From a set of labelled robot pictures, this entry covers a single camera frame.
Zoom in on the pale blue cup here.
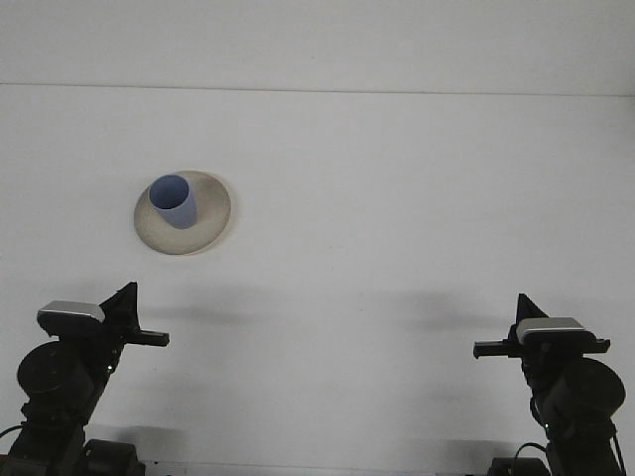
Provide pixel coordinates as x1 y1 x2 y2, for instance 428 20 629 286
149 174 197 230

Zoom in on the pale round plate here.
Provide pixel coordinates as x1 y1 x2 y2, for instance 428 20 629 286
133 170 238 257

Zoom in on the arm's black cable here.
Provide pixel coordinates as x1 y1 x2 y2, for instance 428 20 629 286
514 394 552 462

